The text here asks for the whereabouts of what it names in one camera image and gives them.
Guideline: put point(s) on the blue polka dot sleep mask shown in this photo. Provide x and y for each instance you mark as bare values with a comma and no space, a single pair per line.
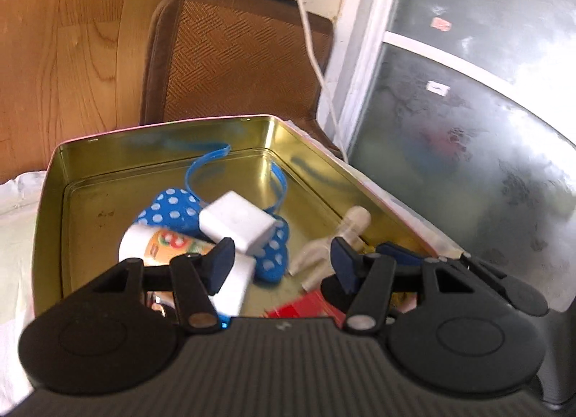
171,210

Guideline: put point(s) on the red cigarette box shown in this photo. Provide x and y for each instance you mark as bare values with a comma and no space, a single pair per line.
301,309

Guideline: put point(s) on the brown woven chair cushion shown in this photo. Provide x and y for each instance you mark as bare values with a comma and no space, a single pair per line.
234,52

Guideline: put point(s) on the pale bed sheet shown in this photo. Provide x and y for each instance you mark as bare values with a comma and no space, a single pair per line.
15,241

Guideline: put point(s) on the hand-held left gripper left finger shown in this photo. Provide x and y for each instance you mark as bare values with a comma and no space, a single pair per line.
220,264

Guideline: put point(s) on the red window sticker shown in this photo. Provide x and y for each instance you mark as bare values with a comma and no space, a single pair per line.
441,24

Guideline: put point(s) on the blue lighter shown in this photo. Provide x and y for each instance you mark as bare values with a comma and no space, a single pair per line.
224,322

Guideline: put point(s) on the frosted glass window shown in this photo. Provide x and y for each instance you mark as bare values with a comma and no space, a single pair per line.
472,129

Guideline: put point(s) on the white small box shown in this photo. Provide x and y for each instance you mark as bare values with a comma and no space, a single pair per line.
236,282

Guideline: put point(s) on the white window sticker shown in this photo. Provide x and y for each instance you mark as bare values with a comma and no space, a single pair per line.
438,89

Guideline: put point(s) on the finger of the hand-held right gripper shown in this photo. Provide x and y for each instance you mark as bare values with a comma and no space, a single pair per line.
405,254

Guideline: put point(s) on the white bottle with orange label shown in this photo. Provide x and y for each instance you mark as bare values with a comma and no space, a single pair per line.
144,241

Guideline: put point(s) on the wooden headboard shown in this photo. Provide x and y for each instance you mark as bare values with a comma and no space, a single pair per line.
58,39

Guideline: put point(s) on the white cube charger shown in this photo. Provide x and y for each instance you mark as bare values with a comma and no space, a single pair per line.
234,221

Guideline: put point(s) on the gold metal tin box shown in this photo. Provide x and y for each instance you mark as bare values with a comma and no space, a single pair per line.
112,192

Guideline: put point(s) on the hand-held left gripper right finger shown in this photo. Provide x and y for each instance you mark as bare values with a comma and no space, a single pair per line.
344,264

